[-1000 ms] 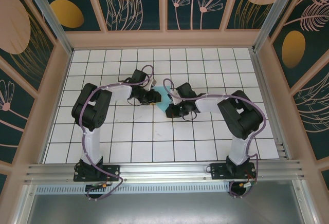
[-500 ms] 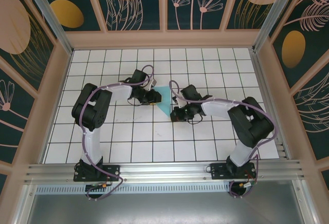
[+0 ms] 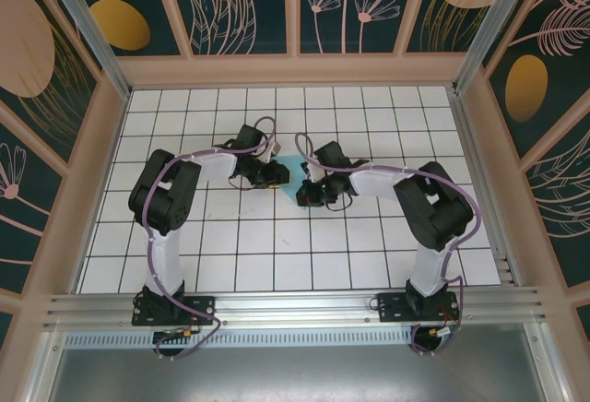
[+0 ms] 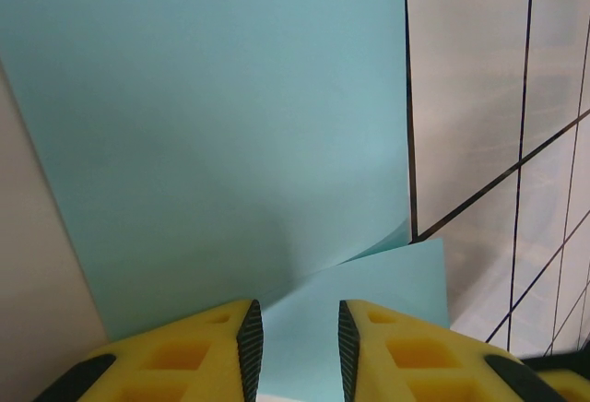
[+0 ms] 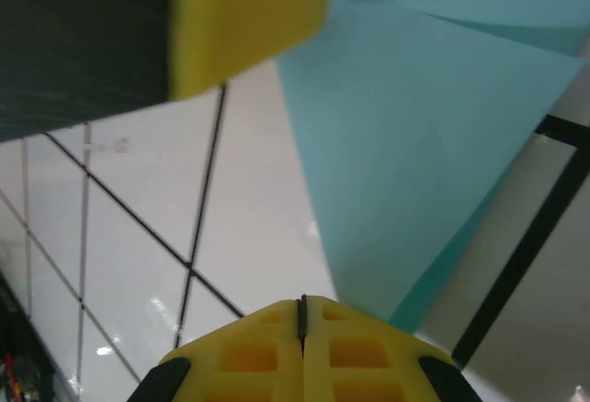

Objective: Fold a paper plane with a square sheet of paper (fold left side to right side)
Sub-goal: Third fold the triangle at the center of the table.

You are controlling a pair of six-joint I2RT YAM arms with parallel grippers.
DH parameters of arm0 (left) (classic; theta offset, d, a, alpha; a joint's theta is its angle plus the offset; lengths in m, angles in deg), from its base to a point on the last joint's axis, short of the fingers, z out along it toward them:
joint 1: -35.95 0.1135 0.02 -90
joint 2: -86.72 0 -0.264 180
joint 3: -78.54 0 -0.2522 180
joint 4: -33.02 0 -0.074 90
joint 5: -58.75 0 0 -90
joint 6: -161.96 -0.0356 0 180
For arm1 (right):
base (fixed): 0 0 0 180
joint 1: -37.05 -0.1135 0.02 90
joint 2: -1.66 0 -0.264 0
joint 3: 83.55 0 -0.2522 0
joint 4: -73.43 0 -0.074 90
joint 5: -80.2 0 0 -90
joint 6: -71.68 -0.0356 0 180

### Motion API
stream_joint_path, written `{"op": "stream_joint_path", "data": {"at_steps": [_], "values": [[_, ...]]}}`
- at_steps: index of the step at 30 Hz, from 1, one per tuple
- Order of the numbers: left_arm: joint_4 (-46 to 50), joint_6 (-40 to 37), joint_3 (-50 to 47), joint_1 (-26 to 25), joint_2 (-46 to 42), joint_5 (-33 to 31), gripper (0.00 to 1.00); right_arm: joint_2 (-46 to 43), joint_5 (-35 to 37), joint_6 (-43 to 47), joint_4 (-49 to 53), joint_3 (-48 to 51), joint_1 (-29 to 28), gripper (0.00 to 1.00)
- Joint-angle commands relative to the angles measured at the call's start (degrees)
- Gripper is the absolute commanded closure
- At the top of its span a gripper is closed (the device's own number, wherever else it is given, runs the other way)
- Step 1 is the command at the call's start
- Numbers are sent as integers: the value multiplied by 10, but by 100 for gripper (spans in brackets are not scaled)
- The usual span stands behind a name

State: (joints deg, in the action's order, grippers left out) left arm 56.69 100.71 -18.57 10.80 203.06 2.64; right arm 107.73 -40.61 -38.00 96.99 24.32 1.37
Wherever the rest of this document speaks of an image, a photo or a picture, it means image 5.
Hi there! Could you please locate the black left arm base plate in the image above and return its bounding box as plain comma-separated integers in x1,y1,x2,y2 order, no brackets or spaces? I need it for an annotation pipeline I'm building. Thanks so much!
0,272,64,402

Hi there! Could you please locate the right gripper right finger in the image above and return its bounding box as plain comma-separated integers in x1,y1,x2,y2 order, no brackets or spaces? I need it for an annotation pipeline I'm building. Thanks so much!
301,294,483,402

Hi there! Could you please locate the light blue cloth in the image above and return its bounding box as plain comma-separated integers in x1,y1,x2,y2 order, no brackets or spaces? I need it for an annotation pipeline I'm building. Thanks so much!
275,0,590,335

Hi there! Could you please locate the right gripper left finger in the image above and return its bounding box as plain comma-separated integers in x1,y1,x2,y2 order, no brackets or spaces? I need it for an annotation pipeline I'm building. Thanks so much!
128,298,306,402

